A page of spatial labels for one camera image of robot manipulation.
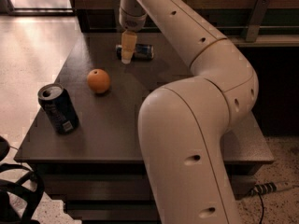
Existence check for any white power strip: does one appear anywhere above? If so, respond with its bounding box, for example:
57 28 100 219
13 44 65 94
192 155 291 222
249 180 293 197

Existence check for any dark brown drawer cabinet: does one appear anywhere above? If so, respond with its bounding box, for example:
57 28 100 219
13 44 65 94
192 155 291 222
13 32 275 224

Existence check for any red bull can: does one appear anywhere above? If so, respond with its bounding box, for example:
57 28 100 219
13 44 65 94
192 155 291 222
115 44 154 61

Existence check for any black chair base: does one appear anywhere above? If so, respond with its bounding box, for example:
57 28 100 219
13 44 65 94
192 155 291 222
0 135 45 224

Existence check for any orange fruit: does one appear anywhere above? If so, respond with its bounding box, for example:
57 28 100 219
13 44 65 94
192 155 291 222
87 69 110 94

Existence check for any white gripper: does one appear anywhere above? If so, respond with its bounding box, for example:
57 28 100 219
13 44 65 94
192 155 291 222
119 0 147 64

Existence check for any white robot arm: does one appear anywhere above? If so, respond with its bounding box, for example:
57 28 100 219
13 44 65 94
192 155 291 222
120 0 259 224

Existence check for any black power cable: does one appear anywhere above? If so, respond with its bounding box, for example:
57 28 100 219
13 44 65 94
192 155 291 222
246 187 265 224

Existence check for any right metal bracket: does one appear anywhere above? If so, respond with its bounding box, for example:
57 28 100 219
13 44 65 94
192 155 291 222
241 0 271 43

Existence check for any dark blue soda can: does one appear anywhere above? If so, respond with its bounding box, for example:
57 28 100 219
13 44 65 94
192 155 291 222
37 83 78 134

